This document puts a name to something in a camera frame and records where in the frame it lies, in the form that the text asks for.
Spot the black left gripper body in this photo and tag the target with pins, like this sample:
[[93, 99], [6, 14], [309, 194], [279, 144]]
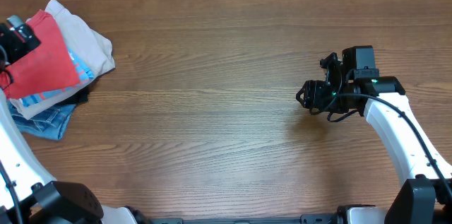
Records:
[[10, 49]]

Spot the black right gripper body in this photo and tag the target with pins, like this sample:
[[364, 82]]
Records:
[[320, 96]]

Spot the red printed t-shirt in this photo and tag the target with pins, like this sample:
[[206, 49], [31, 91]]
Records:
[[45, 68]]

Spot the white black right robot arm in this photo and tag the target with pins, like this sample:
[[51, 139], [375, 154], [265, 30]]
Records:
[[353, 85]]

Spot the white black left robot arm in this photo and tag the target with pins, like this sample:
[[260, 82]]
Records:
[[30, 194]]

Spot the light blue folded t-shirt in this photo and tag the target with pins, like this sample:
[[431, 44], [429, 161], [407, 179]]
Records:
[[80, 69]]

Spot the beige folded garment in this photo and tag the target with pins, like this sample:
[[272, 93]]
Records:
[[85, 45]]

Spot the black folded garment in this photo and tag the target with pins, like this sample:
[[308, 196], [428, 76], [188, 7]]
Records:
[[80, 97]]

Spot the folded blue jeans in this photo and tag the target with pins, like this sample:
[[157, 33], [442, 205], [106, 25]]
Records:
[[49, 124]]

